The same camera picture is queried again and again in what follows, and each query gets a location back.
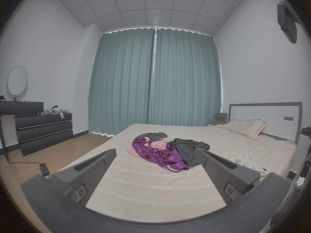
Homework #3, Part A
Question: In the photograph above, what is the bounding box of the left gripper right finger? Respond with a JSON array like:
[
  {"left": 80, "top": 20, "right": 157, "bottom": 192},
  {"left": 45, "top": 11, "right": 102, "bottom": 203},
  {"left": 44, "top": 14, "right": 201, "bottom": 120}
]
[{"left": 194, "top": 147, "right": 261, "bottom": 201}]

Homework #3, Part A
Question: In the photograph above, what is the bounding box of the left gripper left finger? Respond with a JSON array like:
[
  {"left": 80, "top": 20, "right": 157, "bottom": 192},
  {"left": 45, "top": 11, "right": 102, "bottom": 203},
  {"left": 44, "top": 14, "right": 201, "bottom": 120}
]
[{"left": 50, "top": 149, "right": 117, "bottom": 205}]

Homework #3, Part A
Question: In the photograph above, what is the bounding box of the white printed pyjama top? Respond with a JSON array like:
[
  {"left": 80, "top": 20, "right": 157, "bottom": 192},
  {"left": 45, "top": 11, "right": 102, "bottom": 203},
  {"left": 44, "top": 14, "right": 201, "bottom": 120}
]
[{"left": 234, "top": 155, "right": 269, "bottom": 176}]

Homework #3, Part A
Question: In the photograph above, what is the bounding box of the bed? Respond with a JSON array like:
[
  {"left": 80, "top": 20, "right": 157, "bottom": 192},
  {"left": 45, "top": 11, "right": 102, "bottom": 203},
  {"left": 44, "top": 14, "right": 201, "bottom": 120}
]
[{"left": 57, "top": 102, "right": 303, "bottom": 224}]

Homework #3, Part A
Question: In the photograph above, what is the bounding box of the pile of clothes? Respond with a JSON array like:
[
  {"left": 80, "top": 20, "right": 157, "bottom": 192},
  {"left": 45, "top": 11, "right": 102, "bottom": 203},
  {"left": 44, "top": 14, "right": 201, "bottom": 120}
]
[{"left": 43, "top": 105, "right": 68, "bottom": 120}]

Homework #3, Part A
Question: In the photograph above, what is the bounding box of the black garment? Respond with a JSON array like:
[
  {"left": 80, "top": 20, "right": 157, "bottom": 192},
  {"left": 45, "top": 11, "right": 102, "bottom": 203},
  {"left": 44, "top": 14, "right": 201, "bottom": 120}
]
[{"left": 166, "top": 138, "right": 211, "bottom": 168}]

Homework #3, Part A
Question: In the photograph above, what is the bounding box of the pink striped pillow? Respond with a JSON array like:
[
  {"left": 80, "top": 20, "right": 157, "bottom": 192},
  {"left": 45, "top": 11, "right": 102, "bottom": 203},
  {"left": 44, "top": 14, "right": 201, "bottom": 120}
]
[{"left": 218, "top": 119, "right": 267, "bottom": 140}]

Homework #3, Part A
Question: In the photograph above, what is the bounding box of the grey bedside table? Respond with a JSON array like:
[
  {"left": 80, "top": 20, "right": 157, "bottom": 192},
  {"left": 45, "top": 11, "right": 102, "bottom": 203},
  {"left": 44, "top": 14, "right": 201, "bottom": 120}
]
[{"left": 207, "top": 112, "right": 228, "bottom": 127}]

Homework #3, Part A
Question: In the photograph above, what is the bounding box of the purple satin garment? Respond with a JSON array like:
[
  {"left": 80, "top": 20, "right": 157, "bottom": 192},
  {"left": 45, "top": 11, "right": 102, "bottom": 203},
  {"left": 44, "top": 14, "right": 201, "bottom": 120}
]
[{"left": 132, "top": 138, "right": 190, "bottom": 172}]

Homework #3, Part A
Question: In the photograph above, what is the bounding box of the pink garment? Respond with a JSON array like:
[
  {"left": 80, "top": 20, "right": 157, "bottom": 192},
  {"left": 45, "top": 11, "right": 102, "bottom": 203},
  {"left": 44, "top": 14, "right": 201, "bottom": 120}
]
[{"left": 127, "top": 136, "right": 170, "bottom": 158}]

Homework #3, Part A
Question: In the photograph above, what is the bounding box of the grey garment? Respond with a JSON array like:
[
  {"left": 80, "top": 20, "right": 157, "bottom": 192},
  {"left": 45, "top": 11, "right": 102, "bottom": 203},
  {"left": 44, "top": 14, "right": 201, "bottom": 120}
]
[{"left": 134, "top": 132, "right": 169, "bottom": 142}]

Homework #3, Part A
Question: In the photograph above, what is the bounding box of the dark grey dressing table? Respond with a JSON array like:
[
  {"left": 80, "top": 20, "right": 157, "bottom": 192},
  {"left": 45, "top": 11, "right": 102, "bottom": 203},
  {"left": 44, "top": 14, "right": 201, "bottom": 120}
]
[{"left": 0, "top": 101, "right": 44, "bottom": 163}]

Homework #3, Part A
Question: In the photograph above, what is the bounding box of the round white mirror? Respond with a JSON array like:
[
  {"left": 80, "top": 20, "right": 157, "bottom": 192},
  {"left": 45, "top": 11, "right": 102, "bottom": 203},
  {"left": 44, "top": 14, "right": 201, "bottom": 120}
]
[{"left": 6, "top": 65, "right": 29, "bottom": 102}]

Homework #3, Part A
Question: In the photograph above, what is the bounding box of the black cable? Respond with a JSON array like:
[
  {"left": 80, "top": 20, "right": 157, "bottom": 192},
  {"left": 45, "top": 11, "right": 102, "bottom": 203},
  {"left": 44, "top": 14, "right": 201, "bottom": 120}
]
[{"left": 9, "top": 161, "right": 42, "bottom": 166}]

